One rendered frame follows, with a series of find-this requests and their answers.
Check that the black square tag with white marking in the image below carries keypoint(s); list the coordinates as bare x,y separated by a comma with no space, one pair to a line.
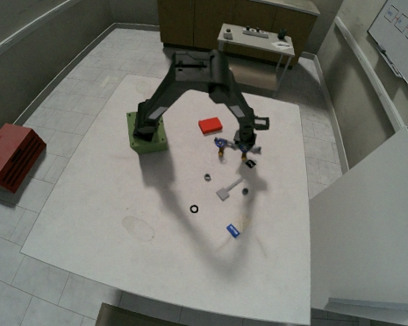
250,163

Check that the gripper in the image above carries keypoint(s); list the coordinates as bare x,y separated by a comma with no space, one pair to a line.
244,139

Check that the grey pipe manifold with two blue valves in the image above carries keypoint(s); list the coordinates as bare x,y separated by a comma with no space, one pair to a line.
222,143

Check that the red flat block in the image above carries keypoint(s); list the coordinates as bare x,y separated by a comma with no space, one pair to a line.
210,125

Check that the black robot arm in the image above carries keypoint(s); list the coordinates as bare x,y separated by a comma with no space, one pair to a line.
214,80

